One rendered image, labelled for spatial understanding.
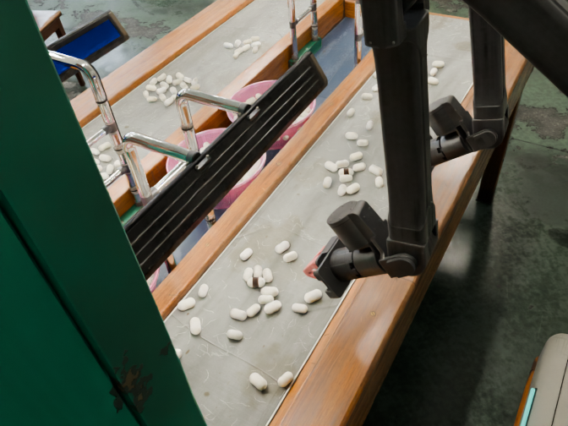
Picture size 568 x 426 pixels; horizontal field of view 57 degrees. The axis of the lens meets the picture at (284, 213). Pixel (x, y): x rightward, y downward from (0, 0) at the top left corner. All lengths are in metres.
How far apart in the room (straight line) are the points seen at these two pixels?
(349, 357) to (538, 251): 1.42
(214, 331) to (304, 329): 0.18
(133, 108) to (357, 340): 1.07
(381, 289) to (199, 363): 0.38
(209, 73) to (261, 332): 1.05
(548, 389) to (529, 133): 1.56
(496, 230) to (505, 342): 0.53
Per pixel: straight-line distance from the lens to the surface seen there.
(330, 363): 0.99
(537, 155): 2.74
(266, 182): 1.31
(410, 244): 0.77
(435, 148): 1.17
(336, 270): 0.89
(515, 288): 2.14
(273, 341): 1.05
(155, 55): 1.97
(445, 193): 1.29
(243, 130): 0.92
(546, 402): 1.59
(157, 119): 1.67
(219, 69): 1.86
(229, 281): 1.15
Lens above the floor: 1.63
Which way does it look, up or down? 45 degrees down
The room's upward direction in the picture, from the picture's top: 6 degrees counter-clockwise
